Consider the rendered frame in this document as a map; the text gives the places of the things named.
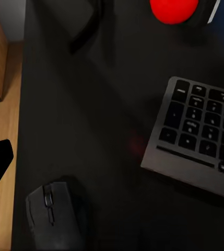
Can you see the keyboard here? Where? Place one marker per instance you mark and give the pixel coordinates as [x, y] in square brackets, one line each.
[188, 134]

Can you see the desk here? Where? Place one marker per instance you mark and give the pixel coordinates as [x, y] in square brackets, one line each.
[86, 118]

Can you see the mouse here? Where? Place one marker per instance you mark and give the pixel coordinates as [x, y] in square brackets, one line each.
[58, 219]

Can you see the monitor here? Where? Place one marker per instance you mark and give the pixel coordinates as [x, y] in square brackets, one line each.
[195, 13]

